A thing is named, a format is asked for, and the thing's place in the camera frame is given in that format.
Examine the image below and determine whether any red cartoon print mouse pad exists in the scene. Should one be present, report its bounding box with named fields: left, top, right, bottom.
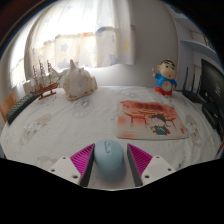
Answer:
left=116, top=99, right=190, bottom=141

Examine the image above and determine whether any light blue computer mouse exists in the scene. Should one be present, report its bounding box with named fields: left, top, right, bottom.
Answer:
left=93, top=139, right=128, bottom=183

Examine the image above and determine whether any white printed tablecloth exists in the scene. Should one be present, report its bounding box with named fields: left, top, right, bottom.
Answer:
left=0, top=84, right=223, bottom=191

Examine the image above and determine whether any white wall shelf unit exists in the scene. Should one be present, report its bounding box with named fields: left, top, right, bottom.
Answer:
left=171, top=6, right=224, bottom=94

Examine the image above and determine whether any white star print curtain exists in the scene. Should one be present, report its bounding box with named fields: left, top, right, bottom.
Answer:
left=9, top=0, right=138, bottom=88

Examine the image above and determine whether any black box device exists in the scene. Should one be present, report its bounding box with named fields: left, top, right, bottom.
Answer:
left=201, top=104, right=221, bottom=129

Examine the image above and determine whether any white shell-shaped ceramic jug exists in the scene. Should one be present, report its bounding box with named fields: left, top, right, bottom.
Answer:
left=62, top=59, right=99, bottom=102

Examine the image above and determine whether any cartoon boy figurine clock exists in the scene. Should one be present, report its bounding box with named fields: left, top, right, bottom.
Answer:
left=152, top=59, right=178, bottom=98

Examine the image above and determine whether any orange wooden chair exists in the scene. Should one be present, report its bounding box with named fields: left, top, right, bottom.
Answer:
left=0, top=91, right=18, bottom=124

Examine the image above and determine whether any wooden model sailing ship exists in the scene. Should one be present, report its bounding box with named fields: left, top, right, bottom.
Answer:
left=30, top=59, right=64, bottom=101

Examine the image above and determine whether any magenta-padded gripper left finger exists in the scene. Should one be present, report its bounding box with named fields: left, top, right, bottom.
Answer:
left=48, top=143, right=96, bottom=188

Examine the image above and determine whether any black computer monitor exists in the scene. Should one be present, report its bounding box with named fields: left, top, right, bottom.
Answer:
left=199, top=58, right=224, bottom=134

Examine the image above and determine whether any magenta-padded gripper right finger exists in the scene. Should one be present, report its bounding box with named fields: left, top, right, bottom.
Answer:
left=126, top=143, right=176, bottom=188

